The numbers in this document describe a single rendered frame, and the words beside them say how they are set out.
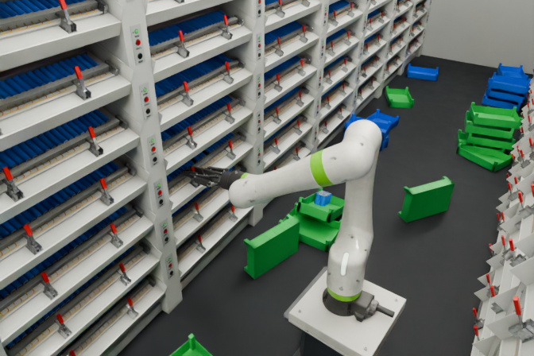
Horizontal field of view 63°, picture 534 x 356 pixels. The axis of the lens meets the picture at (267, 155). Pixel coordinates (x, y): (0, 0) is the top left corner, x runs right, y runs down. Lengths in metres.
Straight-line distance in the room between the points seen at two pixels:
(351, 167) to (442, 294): 1.15
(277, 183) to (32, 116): 0.74
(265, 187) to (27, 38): 0.80
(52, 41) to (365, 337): 1.31
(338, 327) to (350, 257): 0.26
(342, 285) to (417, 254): 0.95
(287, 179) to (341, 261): 0.34
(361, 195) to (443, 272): 0.96
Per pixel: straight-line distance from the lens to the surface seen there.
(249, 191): 1.48
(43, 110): 1.31
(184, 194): 1.85
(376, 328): 1.66
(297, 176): 1.38
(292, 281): 2.20
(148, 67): 1.49
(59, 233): 1.48
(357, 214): 1.60
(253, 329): 2.02
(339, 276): 1.55
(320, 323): 1.64
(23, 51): 1.22
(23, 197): 1.33
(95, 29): 1.33
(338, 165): 1.31
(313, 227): 2.49
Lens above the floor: 1.62
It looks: 31 degrees down
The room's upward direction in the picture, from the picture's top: 1 degrees clockwise
